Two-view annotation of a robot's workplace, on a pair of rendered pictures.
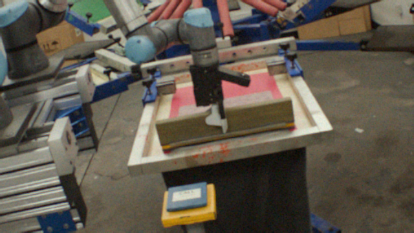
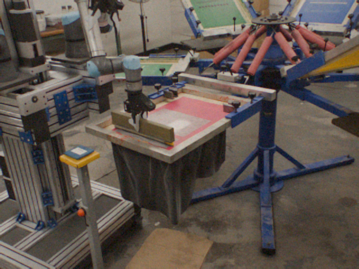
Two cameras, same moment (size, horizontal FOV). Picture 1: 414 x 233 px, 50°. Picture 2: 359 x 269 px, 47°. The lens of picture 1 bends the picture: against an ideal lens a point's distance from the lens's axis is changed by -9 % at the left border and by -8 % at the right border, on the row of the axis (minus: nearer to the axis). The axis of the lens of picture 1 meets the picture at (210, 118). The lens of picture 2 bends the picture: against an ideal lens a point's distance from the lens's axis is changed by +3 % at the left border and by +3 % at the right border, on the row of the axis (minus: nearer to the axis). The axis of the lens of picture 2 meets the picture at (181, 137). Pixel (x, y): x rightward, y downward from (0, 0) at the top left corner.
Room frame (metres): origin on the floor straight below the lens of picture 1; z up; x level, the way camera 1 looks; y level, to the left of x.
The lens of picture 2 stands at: (-0.03, -1.28, 1.81)
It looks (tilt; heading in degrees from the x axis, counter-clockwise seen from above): 26 degrees down; 37
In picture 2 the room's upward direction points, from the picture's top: 3 degrees counter-clockwise
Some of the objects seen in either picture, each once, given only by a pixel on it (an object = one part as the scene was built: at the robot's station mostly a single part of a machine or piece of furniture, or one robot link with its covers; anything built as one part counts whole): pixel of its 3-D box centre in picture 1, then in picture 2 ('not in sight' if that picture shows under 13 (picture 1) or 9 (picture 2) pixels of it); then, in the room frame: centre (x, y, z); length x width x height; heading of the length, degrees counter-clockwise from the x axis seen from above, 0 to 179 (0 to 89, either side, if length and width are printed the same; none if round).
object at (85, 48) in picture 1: (128, 50); (228, 56); (2.99, 0.43, 0.91); 1.34 x 0.40 x 0.08; 56
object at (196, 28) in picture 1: (198, 29); (132, 68); (1.30, -0.02, 1.30); 0.09 x 0.08 x 0.11; 60
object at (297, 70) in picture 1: (290, 68); (243, 112); (1.78, -0.35, 0.98); 0.30 x 0.05 x 0.07; 176
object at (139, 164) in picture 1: (224, 103); (176, 116); (1.56, -0.06, 0.97); 0.79 x 0.58 x 0.04; 176
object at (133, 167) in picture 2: (241, 204); (143, 176); (1.27, -0.04, 0.74); 0.45 x 0.03 x 0.43; 86
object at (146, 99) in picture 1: (153, 93); (167, 94); (1.82, 0.20, 0.98); 0.30 x 0.05 x 0.07; 176
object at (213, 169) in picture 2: not in sight; (202, 168); (1.49, -0.26, 0.74); 0.46 x 0.04 x 0.42; 176
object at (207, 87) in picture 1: (207, 83); (134, 100); (1.30, -0.01, 1.14); 0.09 x 0.08 x 0.12; 86
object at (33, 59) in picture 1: (24, 57); (77, 46); (1.48, 0.56, 1.31); 0.15 x 0.15 x 0.10
